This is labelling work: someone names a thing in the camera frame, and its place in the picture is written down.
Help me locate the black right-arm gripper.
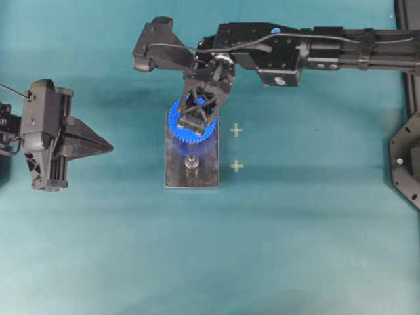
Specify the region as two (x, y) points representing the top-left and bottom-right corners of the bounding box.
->
(177, 57), (235, 131)

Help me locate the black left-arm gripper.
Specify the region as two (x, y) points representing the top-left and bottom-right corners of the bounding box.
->
(45, 87), (114, 190)

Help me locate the large blue plastic gear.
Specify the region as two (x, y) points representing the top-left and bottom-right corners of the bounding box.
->
(168, 98), (217, 144)

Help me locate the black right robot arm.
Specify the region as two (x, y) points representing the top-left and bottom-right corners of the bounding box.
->
(175, 22), (419, 136)

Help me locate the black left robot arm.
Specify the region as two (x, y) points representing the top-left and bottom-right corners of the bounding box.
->
(1, 87), (114, 192)

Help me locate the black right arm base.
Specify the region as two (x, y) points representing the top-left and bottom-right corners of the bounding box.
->
(388, 0), (420, 210)

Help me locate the lower steel shaft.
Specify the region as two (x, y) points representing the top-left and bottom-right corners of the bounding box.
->
(184, 154), (200, 169)

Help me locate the grey metal base plate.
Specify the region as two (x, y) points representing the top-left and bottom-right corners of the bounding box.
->
(164, 123), (220, 189)

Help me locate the black right camera cable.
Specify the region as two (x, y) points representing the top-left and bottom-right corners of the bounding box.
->
(146, 31), (415, 55)

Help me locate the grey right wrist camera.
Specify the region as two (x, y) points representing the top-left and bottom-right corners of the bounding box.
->
(132, 16), (198, 72)

